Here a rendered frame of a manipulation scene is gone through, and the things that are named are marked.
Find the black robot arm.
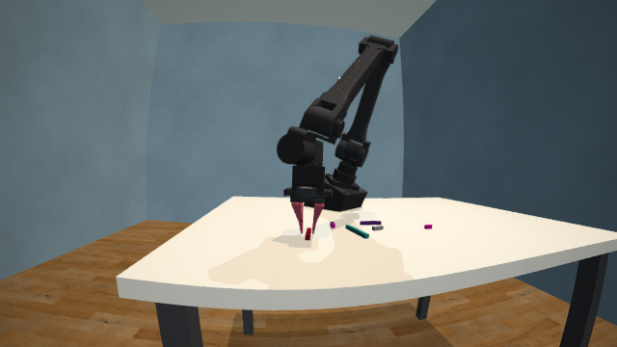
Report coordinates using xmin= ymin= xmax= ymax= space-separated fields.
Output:
xmin=277 ymin=36 xmax=398 ymax=199

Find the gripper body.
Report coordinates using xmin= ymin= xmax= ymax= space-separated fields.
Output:
xmin=283 ymin=188 xmax=333 ymax=204

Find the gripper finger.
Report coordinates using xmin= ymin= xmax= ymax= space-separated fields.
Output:
xmin=312 ymin=203 xmax=324 ymax=234
xmin=291 ymin=202 xmax=304 ymax=234

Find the purple rod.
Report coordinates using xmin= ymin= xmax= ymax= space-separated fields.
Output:
xmin=360 ymin=221 xmax=382 ymax=226

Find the turquoise rod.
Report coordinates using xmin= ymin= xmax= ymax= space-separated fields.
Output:
xmin=345 ymin=225 xmax=369 ymax=239

